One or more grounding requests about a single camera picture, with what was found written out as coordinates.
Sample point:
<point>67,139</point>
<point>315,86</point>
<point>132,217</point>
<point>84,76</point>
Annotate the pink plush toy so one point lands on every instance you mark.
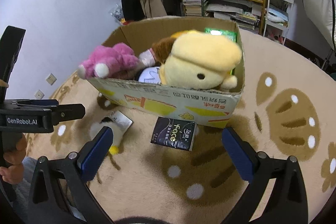
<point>108,62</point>

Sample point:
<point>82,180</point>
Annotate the bag of toys by wall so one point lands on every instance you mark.
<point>117,14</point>

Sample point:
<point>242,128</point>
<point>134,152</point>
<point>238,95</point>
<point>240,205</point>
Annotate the yellow plush toy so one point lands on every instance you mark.
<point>197,60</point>

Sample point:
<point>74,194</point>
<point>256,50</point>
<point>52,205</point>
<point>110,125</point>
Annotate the green tissue pack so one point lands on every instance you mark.
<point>221,52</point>

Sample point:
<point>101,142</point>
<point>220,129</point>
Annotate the wall socket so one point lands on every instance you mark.
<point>51,79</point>
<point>39,94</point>

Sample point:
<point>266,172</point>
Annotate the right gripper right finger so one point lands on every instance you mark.
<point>287,202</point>

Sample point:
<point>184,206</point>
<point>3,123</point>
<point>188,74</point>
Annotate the lower wall socket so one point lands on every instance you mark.
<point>39,94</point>

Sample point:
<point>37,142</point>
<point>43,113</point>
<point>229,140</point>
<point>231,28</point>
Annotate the stack of books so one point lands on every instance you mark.
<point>192,7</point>

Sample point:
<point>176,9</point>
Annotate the beige round patterned rug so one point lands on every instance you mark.
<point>287,108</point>

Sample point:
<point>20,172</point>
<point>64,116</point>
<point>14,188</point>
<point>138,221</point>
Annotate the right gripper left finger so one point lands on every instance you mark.
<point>48,203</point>

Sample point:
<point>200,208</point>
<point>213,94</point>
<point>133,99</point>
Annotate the white utility cart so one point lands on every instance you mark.
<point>277,19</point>

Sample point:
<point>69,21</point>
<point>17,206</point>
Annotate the black white plush keychain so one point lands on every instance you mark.
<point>114,126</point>

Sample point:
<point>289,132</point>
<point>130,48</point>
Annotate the cardboard box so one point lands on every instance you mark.
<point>206,107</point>

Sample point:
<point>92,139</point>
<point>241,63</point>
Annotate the upper wall socket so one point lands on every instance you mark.
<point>51,79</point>

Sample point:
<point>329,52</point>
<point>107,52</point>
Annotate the person's left hand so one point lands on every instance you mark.
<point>14,173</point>

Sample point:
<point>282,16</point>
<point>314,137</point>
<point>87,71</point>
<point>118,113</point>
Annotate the black tissue pack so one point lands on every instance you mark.
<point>174,133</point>

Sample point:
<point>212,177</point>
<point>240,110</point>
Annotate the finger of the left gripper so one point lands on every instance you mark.
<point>33,102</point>
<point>67,112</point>

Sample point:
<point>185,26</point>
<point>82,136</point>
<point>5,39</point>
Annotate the brown doll in box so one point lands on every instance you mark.
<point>150,60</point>

